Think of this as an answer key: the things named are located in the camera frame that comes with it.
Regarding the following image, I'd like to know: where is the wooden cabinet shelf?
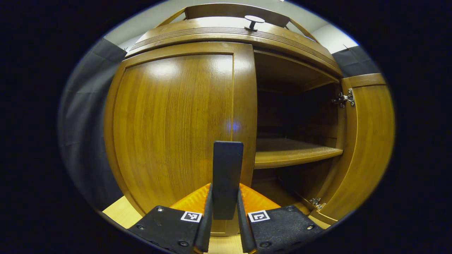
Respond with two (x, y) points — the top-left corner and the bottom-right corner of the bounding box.
(254, 138), (344, 169)

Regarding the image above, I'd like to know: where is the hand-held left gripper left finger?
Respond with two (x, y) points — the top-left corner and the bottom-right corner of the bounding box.
(128, 183), (214, 254)

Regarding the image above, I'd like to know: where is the wooden double-door shoe cabinet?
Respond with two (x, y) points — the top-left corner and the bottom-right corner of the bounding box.
(125, 3), (345, 216)

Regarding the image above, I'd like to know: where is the black round drawer knob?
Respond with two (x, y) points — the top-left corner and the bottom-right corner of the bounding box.
(244, 15), (266, 31)

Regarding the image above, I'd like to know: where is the black door handle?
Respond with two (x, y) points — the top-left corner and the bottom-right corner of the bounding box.
(212, 141), (244, 220)

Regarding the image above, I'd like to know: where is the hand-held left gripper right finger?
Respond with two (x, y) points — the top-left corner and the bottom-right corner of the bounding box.
(237, 183), (323, 254)

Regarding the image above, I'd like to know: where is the wooden cabinet drawer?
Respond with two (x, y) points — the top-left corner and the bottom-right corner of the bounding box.
(126, 17), (343, 78)

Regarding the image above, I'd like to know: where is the wooden shoe cabinet door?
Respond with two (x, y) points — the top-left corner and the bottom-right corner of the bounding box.
(309, 73), (395, 226)
(103, 42), (258, 237)

